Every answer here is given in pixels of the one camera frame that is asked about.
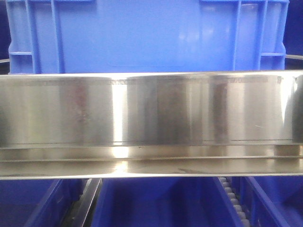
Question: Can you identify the dark blue crate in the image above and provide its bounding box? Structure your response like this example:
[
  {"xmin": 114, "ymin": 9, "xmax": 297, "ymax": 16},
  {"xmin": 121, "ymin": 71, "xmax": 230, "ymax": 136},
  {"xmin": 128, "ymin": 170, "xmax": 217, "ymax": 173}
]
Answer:
[
  {"xmin": 284, "ymin": 0, "xmax": 303, "ymax": 55},
  {"xmin": 0, "ymin": 0, "xmax": 11, "ymax": 60}
]

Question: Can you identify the lower middle blue bin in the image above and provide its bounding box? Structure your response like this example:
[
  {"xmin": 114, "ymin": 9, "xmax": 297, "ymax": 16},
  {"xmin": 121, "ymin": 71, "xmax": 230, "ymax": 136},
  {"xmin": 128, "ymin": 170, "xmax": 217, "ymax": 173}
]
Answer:
[{"xmin": 91, "ymin": 177, "xmax": 242, "ymax": 227}]

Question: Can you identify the large light blue crate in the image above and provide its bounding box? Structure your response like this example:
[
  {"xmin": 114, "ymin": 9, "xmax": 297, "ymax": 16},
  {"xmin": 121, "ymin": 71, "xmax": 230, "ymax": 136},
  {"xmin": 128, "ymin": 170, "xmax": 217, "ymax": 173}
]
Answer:
[{"xmin": 5, "ymin": 0, "xmax": 289, "ymax": 74}]

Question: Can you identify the dark blue crate upper left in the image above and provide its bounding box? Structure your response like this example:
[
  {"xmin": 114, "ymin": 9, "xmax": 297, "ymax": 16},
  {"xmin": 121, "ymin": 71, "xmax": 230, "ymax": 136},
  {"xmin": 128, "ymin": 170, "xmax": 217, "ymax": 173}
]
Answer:
[{"xmin": 0, "ymin": 0, "xmax": 11, "ymax": 60}]

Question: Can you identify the white roller conveyor track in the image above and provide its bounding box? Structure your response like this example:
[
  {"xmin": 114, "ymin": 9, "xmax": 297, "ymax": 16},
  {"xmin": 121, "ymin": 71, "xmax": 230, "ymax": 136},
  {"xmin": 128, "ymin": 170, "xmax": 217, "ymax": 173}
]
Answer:
[{"xmin": 218, "ymin": 177, "xmax": 250, "ymax": 227}]

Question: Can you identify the blue bin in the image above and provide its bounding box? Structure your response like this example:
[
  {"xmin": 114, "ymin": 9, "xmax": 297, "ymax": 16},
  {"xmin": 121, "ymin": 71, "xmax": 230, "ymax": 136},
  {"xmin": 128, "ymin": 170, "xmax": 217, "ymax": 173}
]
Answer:
[
  {"xmin": 0, "ymin": 179, "xmax": 87, "ymax": 227},
  {"xmin": 231, "ymin": 176, "xmax": 303, "ymax": 227},
  {"xmin": 91, "ymin": 177, "xmax": 242, "ymax": 227}
]

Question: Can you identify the metal divider rail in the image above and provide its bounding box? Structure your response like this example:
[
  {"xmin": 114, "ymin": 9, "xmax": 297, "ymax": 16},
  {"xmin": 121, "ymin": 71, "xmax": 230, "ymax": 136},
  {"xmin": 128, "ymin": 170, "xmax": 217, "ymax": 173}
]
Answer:
[{"xmin": 61, "ymin": 178, "xmax": 102, "ymax": 227}]

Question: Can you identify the lower right blue bin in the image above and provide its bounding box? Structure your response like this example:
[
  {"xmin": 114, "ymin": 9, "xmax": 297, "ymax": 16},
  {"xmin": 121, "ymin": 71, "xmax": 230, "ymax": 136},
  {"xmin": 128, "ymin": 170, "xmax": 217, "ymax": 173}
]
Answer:
[{"xmin": 231, "ymin": 176, "xmax": 303, "ymax": 227}]

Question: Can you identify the stainless steel shelf rail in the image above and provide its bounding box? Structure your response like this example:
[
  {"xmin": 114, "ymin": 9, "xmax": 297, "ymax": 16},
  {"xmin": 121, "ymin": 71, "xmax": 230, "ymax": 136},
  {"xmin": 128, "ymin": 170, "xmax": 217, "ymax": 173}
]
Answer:
[{"xmin": 0, "ymin": 70, "xmax": 303, "ymax": 180}]

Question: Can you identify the lower left blue bin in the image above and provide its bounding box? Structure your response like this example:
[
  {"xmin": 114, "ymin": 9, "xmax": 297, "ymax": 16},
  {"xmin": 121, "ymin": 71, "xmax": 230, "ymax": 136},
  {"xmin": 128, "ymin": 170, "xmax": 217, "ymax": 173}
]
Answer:
[{"xmin": 0, "ymin": 179, "xmax": 87, "ymax": 227}]

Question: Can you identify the dark blue crate upper right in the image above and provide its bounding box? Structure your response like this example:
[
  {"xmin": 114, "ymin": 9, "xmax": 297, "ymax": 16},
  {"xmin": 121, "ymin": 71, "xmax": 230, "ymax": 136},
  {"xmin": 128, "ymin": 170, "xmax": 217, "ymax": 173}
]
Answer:
[{"xmin": 284, "ymin": 0, "xmax": 303, "ymax": 55}]

